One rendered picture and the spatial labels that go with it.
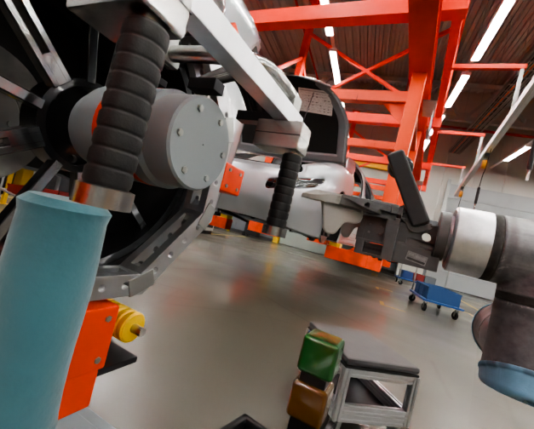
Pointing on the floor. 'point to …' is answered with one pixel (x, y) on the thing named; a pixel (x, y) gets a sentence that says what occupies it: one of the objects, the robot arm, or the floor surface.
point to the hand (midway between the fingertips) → (315, 197)
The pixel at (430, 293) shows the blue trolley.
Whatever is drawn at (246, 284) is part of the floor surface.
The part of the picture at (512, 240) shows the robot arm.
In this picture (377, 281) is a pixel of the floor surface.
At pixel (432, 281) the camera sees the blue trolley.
